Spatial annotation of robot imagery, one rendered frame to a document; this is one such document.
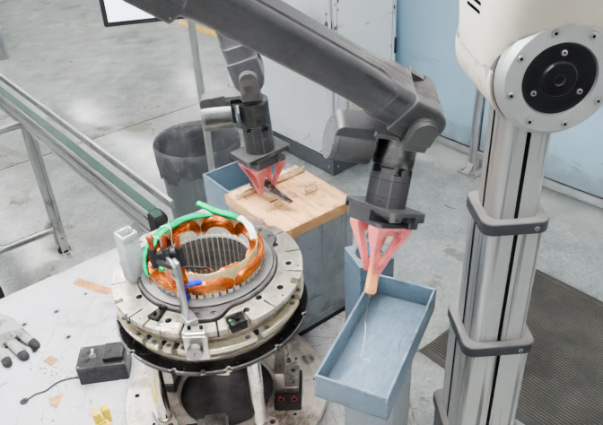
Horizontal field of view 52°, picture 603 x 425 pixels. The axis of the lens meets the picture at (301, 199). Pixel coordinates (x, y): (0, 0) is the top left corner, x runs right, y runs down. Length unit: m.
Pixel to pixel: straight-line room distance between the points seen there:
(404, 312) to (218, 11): 0.60
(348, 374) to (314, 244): 0.37
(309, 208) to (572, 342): 1.56
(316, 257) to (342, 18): 2.09
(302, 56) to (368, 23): 2.66
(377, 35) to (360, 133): 2.64
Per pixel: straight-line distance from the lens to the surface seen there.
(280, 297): 0.98
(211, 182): 1.38
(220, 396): 1.27
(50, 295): 1.63
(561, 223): 3.26
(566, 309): 2.73
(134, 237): 1.02
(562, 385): 2.43
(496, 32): 0.84
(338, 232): 1.29
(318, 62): 0.71
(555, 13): 0.83
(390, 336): 1.02
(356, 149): 0.81
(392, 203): 0.84
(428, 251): 2.94
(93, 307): 1.55
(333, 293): 1.37
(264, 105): 1.16
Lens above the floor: 1.73
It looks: 31 degrees down
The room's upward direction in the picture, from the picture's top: 3 degrees counter-clockwise
